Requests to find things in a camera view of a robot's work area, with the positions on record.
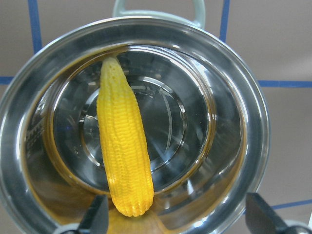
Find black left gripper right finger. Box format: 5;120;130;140
245;193;288;234

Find yellow corn cob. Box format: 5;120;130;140
97;57;154;217

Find pale green steel pot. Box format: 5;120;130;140
0;0;270;234

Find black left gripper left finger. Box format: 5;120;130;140
78;195;109;234

